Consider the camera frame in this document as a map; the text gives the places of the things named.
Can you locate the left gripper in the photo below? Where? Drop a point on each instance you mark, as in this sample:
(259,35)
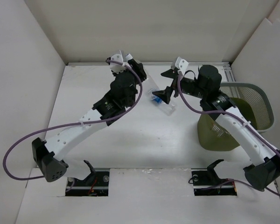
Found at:
(138,67)

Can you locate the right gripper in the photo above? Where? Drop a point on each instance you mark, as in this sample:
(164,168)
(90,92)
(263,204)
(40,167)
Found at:
(165,94)

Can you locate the clear white cap bottle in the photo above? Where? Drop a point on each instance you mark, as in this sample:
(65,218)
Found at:
(149,83)

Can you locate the blue label bottle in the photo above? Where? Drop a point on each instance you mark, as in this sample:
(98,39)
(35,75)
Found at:
(168,109)

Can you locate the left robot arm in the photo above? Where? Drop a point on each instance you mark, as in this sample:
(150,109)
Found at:
(49,154)

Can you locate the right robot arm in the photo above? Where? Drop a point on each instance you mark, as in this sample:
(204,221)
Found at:
(265,157)

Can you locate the green mesh waste bin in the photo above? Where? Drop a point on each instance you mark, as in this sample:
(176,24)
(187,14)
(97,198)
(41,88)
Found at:
(253,105)

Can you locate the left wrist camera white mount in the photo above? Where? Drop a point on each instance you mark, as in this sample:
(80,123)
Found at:
(116,62)

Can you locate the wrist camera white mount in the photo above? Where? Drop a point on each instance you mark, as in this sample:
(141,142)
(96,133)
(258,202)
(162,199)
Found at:
(116,62)
(182,65)

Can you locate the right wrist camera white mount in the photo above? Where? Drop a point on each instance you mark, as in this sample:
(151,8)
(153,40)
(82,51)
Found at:
(182,65)

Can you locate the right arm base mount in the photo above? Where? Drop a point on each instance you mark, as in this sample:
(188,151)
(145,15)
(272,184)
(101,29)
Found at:
(206,182)

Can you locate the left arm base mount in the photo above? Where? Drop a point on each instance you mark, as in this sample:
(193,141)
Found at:
(95,184)

